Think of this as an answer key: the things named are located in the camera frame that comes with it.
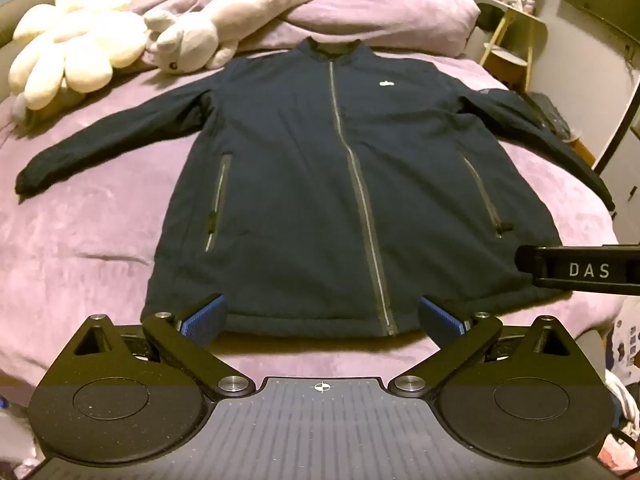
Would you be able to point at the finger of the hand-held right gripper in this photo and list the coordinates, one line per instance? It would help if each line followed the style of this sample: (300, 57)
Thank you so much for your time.
(529, 262)

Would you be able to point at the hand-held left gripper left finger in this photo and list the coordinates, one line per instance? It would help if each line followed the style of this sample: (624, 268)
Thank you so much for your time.
(202, 320)

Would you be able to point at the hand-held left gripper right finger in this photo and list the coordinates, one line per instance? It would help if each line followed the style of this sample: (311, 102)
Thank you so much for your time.
(440, 321)

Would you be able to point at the navy zip jacket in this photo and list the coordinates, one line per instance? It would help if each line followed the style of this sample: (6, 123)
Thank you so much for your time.
(300, 160)

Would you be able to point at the patterned white cloth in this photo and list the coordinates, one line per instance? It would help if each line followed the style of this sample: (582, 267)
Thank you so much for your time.
(627, 340)

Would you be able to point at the purple bed blanket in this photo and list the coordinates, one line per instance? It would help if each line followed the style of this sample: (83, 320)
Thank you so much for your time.
(100, 240)

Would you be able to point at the yellow wooden stool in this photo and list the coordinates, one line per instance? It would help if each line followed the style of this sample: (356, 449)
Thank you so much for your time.
(505, 67)

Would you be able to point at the purple crumpled duvet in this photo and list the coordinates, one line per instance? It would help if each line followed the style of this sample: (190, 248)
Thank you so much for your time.
(410, 15)

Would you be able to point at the long white rabbit plush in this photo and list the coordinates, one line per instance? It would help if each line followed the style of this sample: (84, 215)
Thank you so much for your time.
(185, 40)

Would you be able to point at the cream flower plush toy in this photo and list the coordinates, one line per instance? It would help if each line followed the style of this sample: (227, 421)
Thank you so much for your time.
(75, 35)

